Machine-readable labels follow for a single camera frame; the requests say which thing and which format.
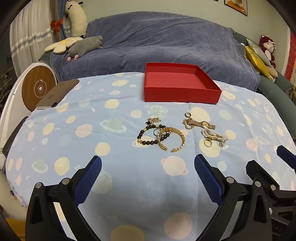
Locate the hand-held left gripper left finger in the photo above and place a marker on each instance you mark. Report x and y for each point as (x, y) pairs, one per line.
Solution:
(89, 183)

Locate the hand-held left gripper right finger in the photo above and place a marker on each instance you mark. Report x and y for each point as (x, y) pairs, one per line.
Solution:
(207, 180)

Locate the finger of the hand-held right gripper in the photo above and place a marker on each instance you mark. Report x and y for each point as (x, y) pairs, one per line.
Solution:
(261, 173)
(288, 157)

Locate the gold wristwatch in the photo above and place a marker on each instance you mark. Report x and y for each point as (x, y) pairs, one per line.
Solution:
(204, 124)

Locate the red cardboard box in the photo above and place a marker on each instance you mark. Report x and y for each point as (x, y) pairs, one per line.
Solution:
(180, 95)

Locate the small gold earring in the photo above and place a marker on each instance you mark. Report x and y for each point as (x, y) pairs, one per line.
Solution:
(222, 144)

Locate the light blue planet tablecloth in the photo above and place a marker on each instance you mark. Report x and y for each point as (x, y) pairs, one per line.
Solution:
(81, 143)

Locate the green sofa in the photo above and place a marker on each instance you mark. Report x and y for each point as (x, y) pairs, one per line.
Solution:
(275, 92)

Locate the silver hoop earring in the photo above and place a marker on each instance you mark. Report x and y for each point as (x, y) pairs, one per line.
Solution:
(186, 114)

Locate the brown notebook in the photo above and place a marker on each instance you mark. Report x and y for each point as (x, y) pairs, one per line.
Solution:
(60, 91)

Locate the yellow cushion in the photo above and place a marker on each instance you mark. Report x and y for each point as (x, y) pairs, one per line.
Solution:
(254, 59)

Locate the white device with wooden disc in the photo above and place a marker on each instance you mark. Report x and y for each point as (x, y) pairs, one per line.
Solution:
(38, 88)

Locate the red monkey plush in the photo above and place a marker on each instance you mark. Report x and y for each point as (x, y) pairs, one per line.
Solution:
(268, 47)

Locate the grey green cushion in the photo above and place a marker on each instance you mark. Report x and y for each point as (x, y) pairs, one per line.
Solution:
(257, 49)

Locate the grey plush animal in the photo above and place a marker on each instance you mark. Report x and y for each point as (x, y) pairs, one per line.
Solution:
(85, 45)

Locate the flower shaped cushion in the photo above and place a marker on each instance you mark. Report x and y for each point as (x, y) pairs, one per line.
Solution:
(61, 45)

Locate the blue sofa blanket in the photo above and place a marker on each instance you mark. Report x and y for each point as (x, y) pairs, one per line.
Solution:
(161, 39)

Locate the red ribbon bow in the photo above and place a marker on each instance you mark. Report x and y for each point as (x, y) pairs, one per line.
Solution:
(56, 25)

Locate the orange framed picture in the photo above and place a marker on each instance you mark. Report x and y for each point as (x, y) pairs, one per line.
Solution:
(235, 4)

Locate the white plush animal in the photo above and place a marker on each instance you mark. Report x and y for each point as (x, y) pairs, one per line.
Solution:
(77, 20)

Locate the white curtain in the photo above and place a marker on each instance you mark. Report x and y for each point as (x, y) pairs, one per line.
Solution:
(25, 27)

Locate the red wall decoration strip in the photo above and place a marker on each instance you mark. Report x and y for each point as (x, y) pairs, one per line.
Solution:
(291, 69)

